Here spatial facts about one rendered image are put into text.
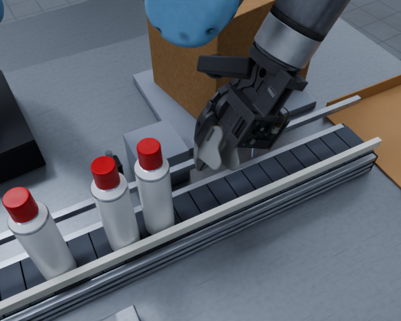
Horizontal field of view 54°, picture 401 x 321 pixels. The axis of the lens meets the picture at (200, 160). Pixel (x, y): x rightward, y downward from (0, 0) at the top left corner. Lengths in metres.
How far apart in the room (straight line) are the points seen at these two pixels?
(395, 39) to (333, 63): 1.91
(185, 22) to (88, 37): 0.91
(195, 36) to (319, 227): 0.51
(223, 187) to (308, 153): 0.19
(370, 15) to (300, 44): 2.78
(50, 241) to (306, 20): 0.43
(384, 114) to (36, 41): 0.97
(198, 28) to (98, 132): 0.61
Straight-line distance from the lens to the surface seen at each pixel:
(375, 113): 1.04
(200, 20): 0.36
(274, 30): 0.49
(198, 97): 0.85
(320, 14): 0.49
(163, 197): 0.60
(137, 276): 0.70
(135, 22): 1.30
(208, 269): 0.71
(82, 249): 0.70
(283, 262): 0.73
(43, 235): 0.56
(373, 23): 3.17
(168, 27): 0.38
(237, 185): 0.75
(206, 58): 0.60
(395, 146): 0.97
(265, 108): 0.50
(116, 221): 0.59
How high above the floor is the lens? 1.48
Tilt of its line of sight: 49 degrees down
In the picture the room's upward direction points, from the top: straight up
